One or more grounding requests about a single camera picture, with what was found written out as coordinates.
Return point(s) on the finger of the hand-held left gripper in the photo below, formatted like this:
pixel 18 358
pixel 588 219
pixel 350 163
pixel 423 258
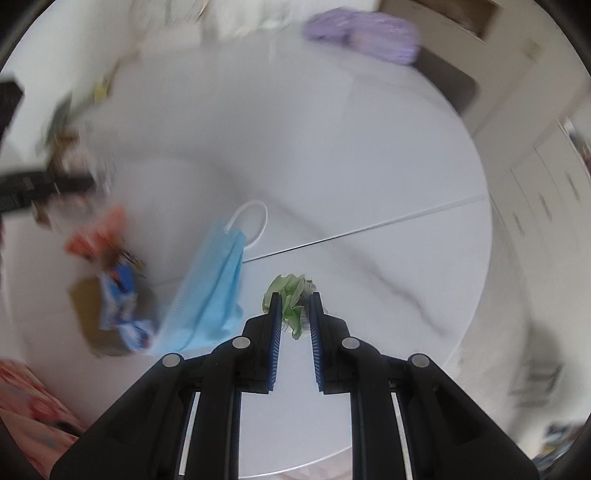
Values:
pixel 69 185

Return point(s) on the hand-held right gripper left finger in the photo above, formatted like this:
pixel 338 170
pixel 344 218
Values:
pixel 275 341

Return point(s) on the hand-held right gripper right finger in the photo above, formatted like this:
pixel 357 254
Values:
pixel 316 341

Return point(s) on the green paper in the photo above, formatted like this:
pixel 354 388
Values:
pixel 288 295

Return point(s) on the pink crumpled paper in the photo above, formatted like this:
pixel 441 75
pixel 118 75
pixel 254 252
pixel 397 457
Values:
pixel 113 220

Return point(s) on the orange crumpled paper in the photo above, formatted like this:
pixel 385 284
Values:
pixel 87 242

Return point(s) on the blue face mask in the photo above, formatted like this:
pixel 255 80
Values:
pixel 212 290

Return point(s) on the yellow binder clip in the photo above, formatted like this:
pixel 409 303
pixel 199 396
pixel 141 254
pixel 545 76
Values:
pixel 101 90

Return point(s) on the small brown snack wrapper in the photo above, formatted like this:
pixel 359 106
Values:
pixel 131 261

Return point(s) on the blue printed carton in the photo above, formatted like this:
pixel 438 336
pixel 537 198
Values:
pixel 122 304

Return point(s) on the person's pink clothing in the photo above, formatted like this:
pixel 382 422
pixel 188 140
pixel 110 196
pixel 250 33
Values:
pixel 32 415

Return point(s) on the beige drawer cabinet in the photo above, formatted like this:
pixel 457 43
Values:
pixel 540 194

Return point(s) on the dark grey chair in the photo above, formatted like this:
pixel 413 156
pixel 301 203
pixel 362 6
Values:
pixel 450 81

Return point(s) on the purple backpack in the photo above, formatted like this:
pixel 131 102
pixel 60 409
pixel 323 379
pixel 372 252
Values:
pixel 364 32

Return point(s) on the beige tall wardrobe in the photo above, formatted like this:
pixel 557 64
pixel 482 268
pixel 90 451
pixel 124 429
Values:
pixel 443 18

